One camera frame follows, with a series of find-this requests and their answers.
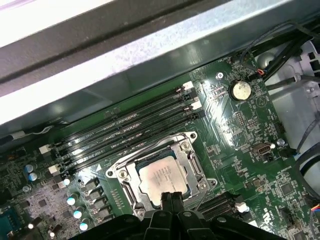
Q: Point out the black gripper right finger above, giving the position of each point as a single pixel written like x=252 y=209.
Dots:
x=187 y=225

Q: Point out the green motherboard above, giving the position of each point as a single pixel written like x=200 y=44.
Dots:
x=225 y=155

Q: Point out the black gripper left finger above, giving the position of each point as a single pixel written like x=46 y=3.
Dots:
x=160 y=225

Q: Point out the coin cell battery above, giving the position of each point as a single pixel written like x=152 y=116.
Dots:
x=239 y=90

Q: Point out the metal locking lever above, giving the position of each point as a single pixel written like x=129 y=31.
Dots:
x=207 y=195
x=143 y=151

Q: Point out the CPU socket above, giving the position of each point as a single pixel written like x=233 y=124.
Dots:
x=200 y=186

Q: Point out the black PC case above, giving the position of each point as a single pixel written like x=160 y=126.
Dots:
x=150 y=50

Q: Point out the silver CPU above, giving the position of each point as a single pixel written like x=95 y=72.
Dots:
x=160 y=175

